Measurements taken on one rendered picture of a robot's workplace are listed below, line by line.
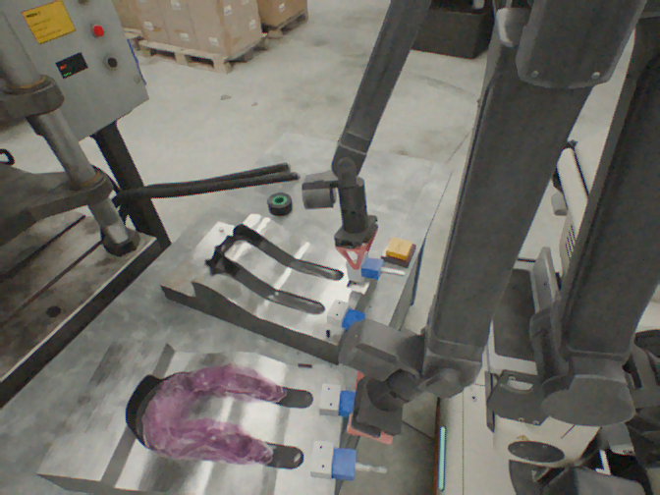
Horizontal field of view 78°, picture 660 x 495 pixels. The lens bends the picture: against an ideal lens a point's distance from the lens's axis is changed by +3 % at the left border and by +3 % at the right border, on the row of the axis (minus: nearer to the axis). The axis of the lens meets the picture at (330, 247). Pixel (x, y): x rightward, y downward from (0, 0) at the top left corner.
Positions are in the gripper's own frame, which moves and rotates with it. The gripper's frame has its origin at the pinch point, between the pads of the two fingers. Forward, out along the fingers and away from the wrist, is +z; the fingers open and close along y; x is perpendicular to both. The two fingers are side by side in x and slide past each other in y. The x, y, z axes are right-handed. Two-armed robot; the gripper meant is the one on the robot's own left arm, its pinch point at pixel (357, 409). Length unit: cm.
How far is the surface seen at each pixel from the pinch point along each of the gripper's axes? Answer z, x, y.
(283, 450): 18.7, -5.2, 4.2
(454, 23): 52, 53, -424
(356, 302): 11.7, 0.2, -28.4
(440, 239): 79, 66, -147
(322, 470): 12.3, 0.8, 6.9
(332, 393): 12.8, -0.3, -6.7
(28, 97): 9, -81, -40
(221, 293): 22.3, -28.5, -23.2
